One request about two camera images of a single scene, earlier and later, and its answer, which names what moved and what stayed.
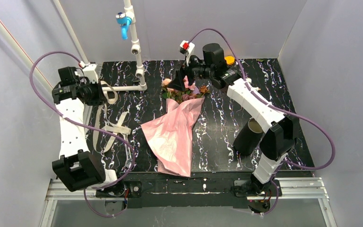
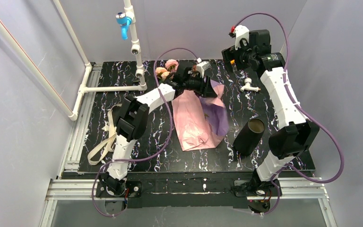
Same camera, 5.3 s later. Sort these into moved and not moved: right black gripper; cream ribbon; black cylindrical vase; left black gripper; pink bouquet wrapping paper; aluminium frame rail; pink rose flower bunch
Moved: cream ribbon; left black gripper; pink rose flower bunch; right black gripper; pink bouquet wrapping paper
Not moved: black cylindrical vase; aluminium frame rail
